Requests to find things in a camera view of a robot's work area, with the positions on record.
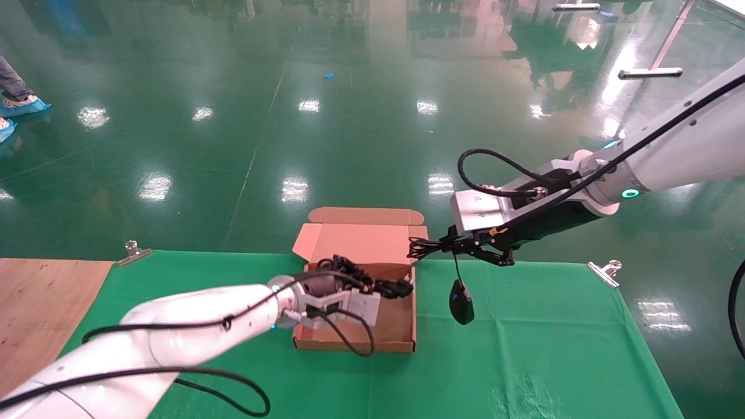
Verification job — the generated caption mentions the black wired computer mouse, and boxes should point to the black wired computer mouse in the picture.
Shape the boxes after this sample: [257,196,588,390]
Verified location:
[406,233,476,326]

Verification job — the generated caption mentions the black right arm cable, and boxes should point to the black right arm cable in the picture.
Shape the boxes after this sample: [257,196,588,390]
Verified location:
[457,73,745,360]

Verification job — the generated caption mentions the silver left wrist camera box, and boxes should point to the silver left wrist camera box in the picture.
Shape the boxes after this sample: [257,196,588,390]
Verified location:
[300,288,382,330]

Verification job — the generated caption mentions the white table top corner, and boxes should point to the white table top corner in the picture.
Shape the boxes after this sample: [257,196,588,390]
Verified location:
[706,0,745,23]

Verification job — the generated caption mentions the grey metal stand with pole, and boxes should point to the grey metal stand with pole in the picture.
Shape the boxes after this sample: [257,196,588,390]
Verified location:
[618,0,697,80]

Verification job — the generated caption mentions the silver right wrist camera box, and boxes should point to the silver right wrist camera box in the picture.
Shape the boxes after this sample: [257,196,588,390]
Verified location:
[450,165,574,235]

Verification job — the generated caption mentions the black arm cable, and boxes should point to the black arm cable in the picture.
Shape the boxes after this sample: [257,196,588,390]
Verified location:
[0,271,376,418]
[457,73,745,360]

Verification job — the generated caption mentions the black plug with cable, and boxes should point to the black plug with cable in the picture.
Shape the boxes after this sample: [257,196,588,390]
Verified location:
[381,279,416,299]

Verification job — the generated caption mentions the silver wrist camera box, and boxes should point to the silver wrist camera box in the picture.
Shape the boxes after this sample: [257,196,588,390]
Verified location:
[300,288,382,330]
[450,165,574,235]

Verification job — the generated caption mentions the brown wooden board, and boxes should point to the brown wooden board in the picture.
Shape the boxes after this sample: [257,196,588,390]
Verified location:
[0,258,115,396]

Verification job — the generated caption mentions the open brown cardboard box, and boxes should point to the open brown cardboard box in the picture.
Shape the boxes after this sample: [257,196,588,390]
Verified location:
[292,208,431,354]

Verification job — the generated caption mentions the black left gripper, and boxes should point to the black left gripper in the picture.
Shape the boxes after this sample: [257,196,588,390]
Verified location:
[300,255,408,299]

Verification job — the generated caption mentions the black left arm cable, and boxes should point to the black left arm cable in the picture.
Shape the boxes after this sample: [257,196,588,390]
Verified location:
[0,271,376,418]

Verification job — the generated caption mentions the green table cloth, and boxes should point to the green table cloth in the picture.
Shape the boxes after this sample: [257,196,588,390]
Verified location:
[58,250,684,419]

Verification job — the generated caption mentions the person leg grey trousers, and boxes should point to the person leg grey trousers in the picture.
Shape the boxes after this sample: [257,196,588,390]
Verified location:
[0,55,33,102]

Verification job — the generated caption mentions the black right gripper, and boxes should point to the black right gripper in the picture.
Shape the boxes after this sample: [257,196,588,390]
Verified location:
[445,201,606,267]

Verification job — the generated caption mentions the silver metal clamp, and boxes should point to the silver metal clamp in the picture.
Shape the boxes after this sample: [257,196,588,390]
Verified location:
[119,240,153,267]
[588,261,623,289]

